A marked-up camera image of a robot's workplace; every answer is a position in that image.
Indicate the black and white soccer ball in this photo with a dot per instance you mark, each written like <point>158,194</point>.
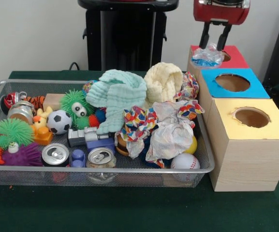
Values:
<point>59,122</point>

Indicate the shallow clear mesh bin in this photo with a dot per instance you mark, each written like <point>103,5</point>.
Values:
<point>178,178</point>

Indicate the silver topped dark can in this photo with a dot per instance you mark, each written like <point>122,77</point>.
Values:
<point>55,153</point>

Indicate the mint green knitted cloth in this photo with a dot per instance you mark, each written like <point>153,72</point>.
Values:
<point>120,96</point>

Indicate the wooden box with three holes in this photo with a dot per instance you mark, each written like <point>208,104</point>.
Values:
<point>250,164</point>

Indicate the green spiky toy with eyes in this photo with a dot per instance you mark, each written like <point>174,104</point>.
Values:
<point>77,104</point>

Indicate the white baseball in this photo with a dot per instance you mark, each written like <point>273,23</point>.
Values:
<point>185,161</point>

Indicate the cream knitted cloth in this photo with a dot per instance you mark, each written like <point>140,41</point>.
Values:
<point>161,82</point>

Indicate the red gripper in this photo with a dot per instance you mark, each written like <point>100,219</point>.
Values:
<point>221,13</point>

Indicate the crushed clear plastic bottle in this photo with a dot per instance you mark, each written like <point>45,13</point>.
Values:
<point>207,58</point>

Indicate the silver topped pale can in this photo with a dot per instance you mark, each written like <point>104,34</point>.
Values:
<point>101,157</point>

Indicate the colourful confetti print paper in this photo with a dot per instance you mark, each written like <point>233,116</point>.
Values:
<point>139,120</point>
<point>190,87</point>
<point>173,135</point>

